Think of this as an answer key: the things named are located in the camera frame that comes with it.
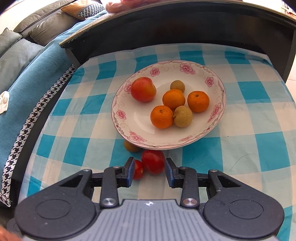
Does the small red cherry tomato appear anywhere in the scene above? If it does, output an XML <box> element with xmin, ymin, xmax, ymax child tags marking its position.
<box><xmin>133</xmin><ymin>160</ymin><xmax>144</xmax><ymax>180</ymax></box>

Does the large red cherry tomato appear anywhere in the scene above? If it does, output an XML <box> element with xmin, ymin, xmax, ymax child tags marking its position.
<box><xmin>142</xmin><ymin>150</ymin><xmax>165</xmax><ymax>175</ymax></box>

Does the large brown longan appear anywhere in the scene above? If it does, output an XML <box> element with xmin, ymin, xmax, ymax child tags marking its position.
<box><xmin>173</xmin><ymin>105</ymin><xmax>193</xmax><ymax>128</ymax></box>

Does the orange mandarin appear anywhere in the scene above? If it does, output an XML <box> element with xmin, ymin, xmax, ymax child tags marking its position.
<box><xmin>150</xmin><ymin>105</ymin><xmax>173</xmax><ymax>129</ymax></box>

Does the white floral ceramic plate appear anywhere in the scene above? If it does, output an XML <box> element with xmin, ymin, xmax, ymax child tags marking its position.
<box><xmin>111</xmin><ymin>60</ymin><xmax>226</xmax><ymax>150</ymax></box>

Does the mandarin on plate right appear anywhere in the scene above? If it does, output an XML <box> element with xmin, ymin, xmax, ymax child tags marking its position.
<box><xmin>187</xmin><ymin>91</ymin><xmax>210</xmax><ymax>113</ymax></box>

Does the blue white checkered cloth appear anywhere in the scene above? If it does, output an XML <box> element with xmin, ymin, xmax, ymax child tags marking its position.
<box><xmin>19</xmin><ymin>44</ymin><xmax>295</xmax><ymax>240</ymax></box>

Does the mandarin in plate centre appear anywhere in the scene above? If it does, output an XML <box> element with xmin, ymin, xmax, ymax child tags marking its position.
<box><xmin>162</xmin><ymin>89</ymin><xmax>186</xmax><ymax>110</ymax></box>

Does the red apple on plate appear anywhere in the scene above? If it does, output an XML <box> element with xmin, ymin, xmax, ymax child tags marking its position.
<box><xmin>131</xmin><ymin>77</ymin><xmax>157</xmax><ymax>102</ymax></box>

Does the small longan on plate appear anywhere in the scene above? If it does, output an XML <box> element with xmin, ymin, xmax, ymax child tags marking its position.
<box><xmin>170</xmin><ymin>80</ymin><xmax>185</xmax><ymax>93</ymax></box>

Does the teal sofa blanket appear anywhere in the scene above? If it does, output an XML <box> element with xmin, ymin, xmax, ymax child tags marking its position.
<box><xmin>0</xmin><ymin>10</ymin><xmax>108</xmax><ymax>179</ymax></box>

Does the white crumpled cloth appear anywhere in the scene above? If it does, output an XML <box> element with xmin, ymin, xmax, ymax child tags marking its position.
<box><xmin>0</xmin><ymin>91</ymin><xmax>10</xmax><ymax>114</ymax></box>

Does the grey sofa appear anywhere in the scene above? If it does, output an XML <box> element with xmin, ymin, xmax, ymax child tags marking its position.
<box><xmin>1</xmin><ymin>1</ymin><xmax>79</xmax><ymax>92</ymax></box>

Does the dark wooden coffee table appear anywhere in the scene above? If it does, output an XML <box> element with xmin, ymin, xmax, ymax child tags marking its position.
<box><xmin>60</xmin><ymin>1</ymin><xmax>295</xmax><ymax>80</ymax></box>

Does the orange houndstooth pillow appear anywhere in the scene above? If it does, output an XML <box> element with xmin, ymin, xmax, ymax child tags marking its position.
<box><xmin>61</xmin><ymin>0</ymin><xmax>105</xmax><ymax>20</ymax></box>

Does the plastic bag of fruit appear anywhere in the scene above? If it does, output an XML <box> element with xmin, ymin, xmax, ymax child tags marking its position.
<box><xmin>105</xmin><ymin>0</ymin><xmax>159</xmax><ymax>14</ymax></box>

